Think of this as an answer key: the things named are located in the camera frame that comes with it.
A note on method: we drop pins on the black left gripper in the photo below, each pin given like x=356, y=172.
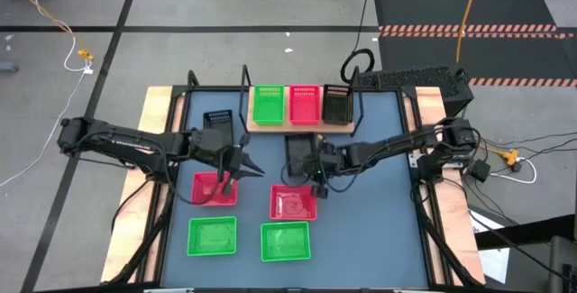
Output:
x=212, y=146

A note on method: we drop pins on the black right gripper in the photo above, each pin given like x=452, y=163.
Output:
x=331, y=160

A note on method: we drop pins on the black plastic basket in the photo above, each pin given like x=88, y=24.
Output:
x=297, y=151
x=337, y=108
x=218, y=119

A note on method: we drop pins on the red plastic basket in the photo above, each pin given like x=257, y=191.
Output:
x=293, y=205
x=304, y=106
x=207, y=191

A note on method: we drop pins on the green plastic basket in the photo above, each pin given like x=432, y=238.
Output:
x=268, y=106
x=286, y=242
x=212, y=236

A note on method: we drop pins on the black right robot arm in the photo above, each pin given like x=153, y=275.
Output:
x=396, y=144

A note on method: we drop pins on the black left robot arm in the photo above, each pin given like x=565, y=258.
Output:
x=135, y=142

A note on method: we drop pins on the black perforated computer tower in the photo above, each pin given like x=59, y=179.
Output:
x=419, y=79

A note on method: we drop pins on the black orange-striped floor mat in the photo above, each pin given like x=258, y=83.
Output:
x=428, y=54
x=451, y=9

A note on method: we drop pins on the black power adapter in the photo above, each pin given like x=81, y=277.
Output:
x=480, y=170

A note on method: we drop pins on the yellow power splitter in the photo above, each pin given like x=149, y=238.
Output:
x=510, y=155

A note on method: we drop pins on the black floor bar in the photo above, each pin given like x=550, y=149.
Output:
x=532, y=232

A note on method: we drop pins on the grey floor object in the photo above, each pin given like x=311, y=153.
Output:
x=8, y=66

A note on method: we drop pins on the grey box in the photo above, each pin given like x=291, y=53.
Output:
x=561, y=261

